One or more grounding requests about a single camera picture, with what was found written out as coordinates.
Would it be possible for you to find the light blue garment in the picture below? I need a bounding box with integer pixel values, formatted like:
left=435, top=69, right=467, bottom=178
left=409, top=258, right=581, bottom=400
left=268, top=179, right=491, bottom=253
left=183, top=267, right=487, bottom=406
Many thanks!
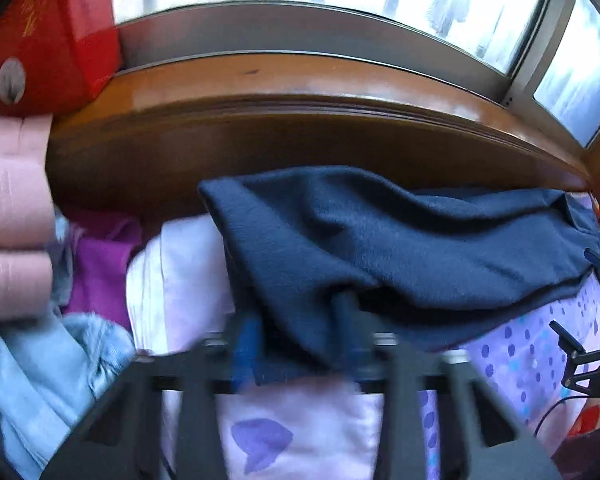
left=0, top=212, right=134, bottom=479

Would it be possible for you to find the window with metal frame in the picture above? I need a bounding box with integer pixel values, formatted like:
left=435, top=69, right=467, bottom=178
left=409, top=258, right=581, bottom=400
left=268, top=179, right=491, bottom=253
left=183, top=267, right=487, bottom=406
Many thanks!
left=112, top=0, right=600, bottom=148

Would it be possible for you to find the black cable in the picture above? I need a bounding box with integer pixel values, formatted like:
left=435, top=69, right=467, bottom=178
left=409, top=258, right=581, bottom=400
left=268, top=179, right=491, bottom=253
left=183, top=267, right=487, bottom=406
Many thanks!
left=533, top=393, right=589, bottom=438

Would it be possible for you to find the lilac patterned bed sheet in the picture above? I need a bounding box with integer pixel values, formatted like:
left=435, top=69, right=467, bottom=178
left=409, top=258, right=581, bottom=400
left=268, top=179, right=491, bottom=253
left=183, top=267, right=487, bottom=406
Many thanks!
left=125, top=214, right=600, bottom=479

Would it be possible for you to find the brown wooden headboard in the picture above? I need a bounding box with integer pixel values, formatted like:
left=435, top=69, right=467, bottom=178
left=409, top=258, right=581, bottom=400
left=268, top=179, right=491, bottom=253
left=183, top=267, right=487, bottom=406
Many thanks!
left=46, top=54, right=591, bottom=220

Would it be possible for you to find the magenta purple garment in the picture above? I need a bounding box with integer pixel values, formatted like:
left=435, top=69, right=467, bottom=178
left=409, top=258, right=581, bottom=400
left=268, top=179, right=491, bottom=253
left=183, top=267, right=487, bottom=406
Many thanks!
left=61, top=209, right=143, bottom=332

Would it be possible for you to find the pink folded garment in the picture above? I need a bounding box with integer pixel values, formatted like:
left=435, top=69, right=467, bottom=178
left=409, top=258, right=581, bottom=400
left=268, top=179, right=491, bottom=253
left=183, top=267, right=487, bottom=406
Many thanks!
left=0, top=116, right=55, bottom=320

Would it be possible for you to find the navy blue fleece garment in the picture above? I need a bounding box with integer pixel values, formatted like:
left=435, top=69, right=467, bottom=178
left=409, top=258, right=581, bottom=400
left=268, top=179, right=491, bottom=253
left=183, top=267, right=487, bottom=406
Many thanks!
left=198, top=166, right=600, bottom=385

